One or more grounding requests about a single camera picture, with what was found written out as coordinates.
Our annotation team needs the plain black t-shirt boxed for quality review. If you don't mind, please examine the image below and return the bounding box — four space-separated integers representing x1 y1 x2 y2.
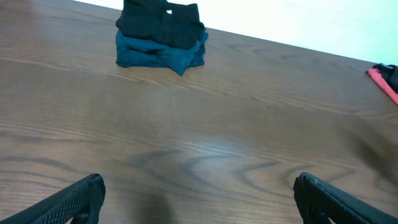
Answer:
116 0 205 49

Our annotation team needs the folded dark blue garment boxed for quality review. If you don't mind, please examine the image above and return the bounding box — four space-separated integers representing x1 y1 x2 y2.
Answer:
116 30 209 76

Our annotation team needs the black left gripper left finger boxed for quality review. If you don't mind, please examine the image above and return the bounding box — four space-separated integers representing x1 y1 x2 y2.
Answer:
1 174 106 224

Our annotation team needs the black patterned jersey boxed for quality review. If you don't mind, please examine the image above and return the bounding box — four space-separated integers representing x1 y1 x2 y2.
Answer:
373 63 397 93

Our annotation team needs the red garment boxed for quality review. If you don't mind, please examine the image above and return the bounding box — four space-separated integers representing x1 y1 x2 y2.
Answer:
367 68 398 104

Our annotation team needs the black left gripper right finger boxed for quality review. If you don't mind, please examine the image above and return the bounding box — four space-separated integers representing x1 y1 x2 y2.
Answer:
293 172 397 224

